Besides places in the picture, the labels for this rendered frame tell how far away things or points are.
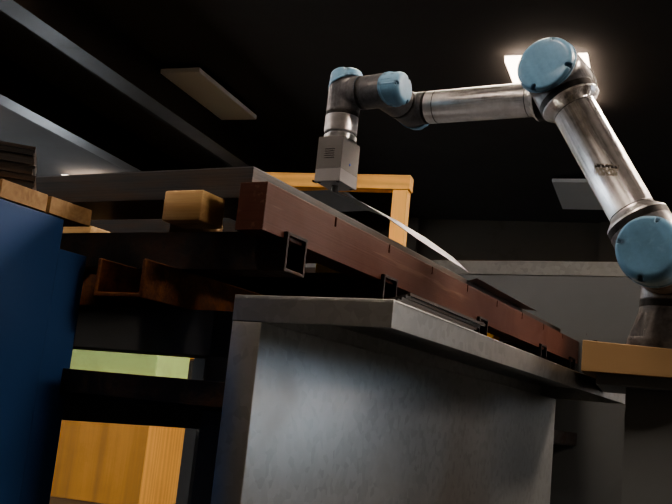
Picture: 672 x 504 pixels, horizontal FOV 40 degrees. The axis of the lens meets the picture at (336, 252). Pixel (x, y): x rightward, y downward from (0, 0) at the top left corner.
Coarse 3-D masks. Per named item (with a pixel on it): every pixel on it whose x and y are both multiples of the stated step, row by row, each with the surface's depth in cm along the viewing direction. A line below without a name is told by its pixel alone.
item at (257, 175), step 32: (64, 192) 131; (96, 192) 128; (128, 192) 126; (160, 192) 123; (224, 192) 118; (96, 224) 160; (128, 224) 156; (160, 224) 153; (224, 224) 147; (352, 224) 141; (416, 256) 163; (480, 288) 193
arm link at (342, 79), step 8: (336, 72) 206; (344, 72) 205; (352, 72) 205; (360, 72) 207; (336, 80) 205; (344, 80) 205; (352, 80) 204; (328, 88) 208; (336, 88) 205; (344, 88) 204; (352, 88) 203; (328, 96) 207; (336, 96) 205; (344, 96) 204; (352, 96) 203; (328, 104) 206; (336, 104) 204; (344, 104) 204; (352, 104) 204; (328, 112) 205; (344, 112) 206; (352, 112) 204
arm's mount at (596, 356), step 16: (592, 352) 164; (608, 352) 163; (624, 352) 162; (640, 352) 161; (656, 352) 161; (592, 368) 164; (608, 368) 163; (624, 368) 162; (640, 368) 161; (656, 368) 160
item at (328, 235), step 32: (256, 192) 112; (288, 192) 116; (256, 224) 111; (288, 224) 116; (320, 224) 123; (320, 256) 125; (352, 256) 131; (384, 256) 141; (416, 288) 152; (448, 288) 165; (512, 320) 198; (576, 352) 249
